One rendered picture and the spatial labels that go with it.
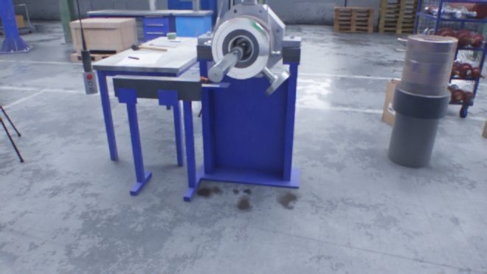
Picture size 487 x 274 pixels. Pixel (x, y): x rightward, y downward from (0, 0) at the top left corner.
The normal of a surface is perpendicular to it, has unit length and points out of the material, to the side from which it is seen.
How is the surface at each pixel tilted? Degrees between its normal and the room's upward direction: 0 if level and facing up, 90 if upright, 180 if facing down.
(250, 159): 90
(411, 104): 90
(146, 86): 90
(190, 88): 90
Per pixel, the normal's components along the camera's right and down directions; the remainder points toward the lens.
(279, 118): -0.17, 0.40
